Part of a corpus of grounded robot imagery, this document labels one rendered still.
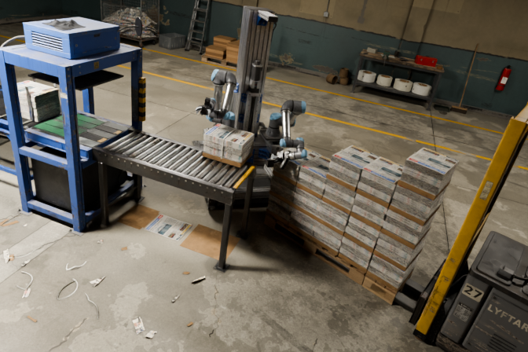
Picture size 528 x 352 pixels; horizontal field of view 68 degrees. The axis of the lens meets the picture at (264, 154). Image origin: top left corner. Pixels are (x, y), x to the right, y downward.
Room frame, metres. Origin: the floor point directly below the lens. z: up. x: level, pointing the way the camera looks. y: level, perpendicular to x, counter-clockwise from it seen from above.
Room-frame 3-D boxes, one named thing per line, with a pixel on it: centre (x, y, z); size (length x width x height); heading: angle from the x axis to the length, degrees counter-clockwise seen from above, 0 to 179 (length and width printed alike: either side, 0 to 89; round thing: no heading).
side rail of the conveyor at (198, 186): (2.78, 0.83, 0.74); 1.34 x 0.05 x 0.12; 74
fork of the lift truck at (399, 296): (2.72, -1.06, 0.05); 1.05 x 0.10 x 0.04; 54
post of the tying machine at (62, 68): (2.80, 1.57, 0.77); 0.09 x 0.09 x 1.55; 74
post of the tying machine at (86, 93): (3.80, 1.92, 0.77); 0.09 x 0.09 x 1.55; 74
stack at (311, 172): (3.14, -0.69, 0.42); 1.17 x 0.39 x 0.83; 54
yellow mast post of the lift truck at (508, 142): (2.19, -1.42, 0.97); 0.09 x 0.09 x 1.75; 54
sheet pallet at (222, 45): (9.77, 1.21, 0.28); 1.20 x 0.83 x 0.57; 74
